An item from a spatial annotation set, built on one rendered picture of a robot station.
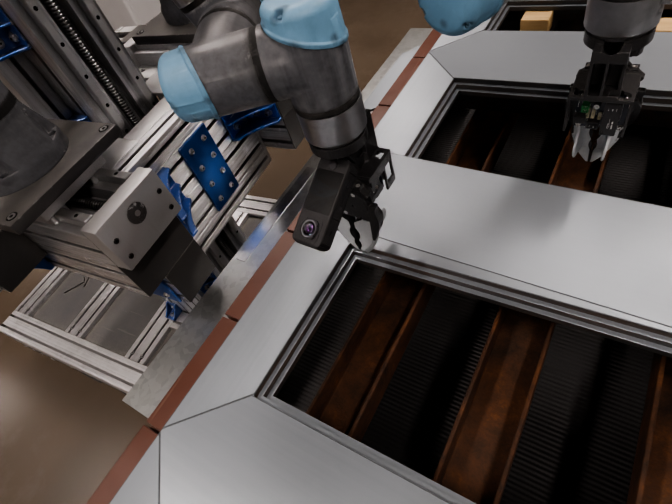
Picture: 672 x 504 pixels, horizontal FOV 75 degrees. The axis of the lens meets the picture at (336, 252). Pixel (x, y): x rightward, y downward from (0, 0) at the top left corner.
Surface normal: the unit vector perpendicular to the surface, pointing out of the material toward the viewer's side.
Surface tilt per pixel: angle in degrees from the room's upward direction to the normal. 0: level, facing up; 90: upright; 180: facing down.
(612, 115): 90
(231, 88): 82
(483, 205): 0
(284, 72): 79
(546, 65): 0
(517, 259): 0
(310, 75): 90
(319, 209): 29
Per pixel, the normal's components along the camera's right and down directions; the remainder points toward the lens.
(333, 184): -0.48, -0.19
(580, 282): -0.25, -0.61
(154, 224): 0.88, 0.18
